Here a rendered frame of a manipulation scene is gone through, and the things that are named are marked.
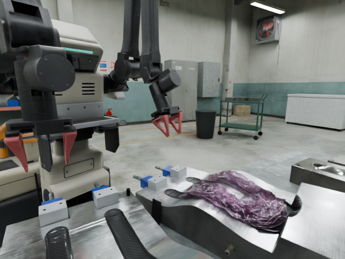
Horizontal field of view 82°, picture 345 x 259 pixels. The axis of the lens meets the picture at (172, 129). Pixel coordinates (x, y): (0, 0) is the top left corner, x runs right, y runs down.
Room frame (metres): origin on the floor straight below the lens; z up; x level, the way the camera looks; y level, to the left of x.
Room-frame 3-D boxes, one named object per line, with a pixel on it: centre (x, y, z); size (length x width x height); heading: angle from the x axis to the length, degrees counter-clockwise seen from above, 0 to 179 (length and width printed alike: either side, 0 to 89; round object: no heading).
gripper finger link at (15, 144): (0.37, 0.27, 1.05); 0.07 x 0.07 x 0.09; 34
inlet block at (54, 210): (0.41, 0.28, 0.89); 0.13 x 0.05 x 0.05; 34
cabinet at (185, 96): (6.57, -0.29, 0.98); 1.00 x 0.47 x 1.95; 121
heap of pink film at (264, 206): (0.48, -0.16, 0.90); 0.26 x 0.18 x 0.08; 51
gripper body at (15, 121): (0.38, 0.25, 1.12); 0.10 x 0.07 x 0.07; 124
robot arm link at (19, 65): (0.38, 0.25, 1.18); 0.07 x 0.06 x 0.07; 51
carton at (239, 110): (8.19, -2.86, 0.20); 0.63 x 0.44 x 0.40; 121
